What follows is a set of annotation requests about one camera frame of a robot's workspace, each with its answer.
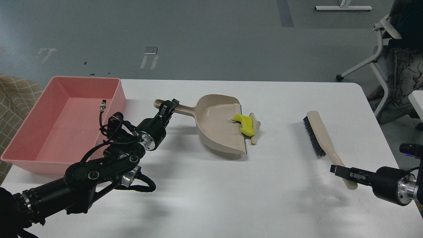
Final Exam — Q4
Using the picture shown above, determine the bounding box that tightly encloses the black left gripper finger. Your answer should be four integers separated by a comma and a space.
159, 101, 173, 120
165, 99, 179, 119

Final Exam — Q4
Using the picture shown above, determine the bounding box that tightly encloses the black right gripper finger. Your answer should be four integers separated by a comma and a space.
330, 165, 370, 184

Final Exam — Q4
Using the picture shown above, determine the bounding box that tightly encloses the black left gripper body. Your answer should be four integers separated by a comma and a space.
137, 114, 171, 151

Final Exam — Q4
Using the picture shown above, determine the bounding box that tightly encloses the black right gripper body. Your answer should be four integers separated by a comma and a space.
360, 166, 418, 206

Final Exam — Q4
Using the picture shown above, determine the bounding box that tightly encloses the beige plastic dustpan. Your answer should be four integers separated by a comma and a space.
174, 94, 247, 155

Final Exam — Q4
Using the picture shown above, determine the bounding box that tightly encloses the beige brush with black bristles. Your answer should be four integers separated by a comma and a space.
303, 110, 358, 190

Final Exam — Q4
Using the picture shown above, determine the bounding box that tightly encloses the yellow foam scrap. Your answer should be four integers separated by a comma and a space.
231, 114, 255, 137

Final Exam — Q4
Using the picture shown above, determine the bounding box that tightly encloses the beige foam strip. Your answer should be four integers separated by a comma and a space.
249, 112, 261, 145

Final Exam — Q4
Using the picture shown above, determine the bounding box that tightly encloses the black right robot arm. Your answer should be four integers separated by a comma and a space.
330, 143, 423, 206

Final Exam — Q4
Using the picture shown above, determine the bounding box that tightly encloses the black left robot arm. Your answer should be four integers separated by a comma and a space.
1, 99, 179, 238

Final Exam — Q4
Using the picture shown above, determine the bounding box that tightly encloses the pink plastic bin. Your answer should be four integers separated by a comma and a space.
1, 76, 126, 175

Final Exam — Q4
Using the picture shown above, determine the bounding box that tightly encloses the beige checkered cloth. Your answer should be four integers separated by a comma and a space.
0, 74, 44, 184

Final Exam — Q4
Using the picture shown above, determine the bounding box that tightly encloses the white office chair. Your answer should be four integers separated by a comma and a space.
336, 0, 422, 125

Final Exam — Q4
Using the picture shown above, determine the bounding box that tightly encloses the white stand base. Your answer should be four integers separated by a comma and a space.
314, 0, 373, 12

